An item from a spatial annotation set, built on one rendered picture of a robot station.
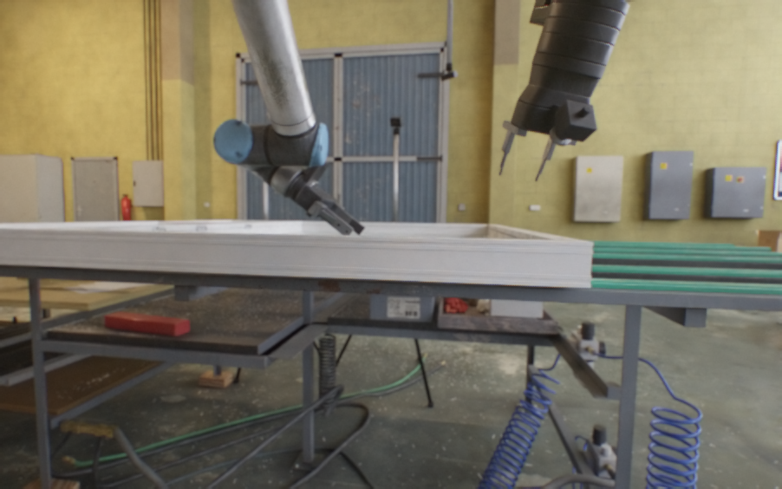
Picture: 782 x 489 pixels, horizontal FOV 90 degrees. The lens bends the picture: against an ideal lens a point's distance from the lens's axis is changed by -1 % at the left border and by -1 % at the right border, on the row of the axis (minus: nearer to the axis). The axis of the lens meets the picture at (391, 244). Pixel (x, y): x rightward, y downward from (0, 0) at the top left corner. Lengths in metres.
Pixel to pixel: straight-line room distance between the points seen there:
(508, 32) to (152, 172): 7.04
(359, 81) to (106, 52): 5.38
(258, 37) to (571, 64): 0.49
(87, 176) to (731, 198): 11.95
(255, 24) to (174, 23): 8.53
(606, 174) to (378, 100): 4.10
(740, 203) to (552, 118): 7.91
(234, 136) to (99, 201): 9.38
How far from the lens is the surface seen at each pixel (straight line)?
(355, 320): 1.49
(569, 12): 0.48
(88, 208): 10.43
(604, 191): 7.46
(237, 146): 0.90
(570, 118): 0.44
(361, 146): 7.45
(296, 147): 0.86
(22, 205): 10.82
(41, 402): 1.76
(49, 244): 1.00
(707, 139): 8.40
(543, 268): 0.66
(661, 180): 7.78
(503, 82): 7.21
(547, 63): 0.48
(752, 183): 8.45
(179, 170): 8.57
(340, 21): 8.32
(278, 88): 0.79
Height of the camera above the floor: 0.97
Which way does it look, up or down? 4 degrees down
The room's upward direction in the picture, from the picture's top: 1 degrees clockwise
